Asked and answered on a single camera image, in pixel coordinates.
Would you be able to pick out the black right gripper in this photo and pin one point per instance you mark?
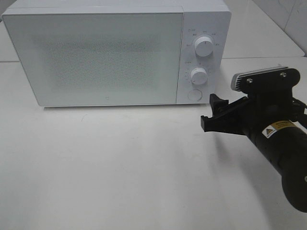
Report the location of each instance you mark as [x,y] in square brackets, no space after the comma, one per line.
[268,111]

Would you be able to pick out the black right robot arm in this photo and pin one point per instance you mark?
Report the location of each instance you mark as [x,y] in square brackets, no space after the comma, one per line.
[290,160]

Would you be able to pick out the white microwave oven body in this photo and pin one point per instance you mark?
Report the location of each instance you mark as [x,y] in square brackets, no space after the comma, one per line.
[200,17]

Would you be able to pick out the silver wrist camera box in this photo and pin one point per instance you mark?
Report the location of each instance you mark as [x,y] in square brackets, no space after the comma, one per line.
[237,78]

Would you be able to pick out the white microwave door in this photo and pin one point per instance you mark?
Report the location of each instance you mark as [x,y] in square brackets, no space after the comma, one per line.
[99,59]

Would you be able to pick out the white rotary knob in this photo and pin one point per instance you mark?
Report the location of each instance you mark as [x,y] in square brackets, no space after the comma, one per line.
[198,76]
[203,46]

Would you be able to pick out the round white door button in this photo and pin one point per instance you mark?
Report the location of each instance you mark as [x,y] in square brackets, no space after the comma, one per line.
[195,95]

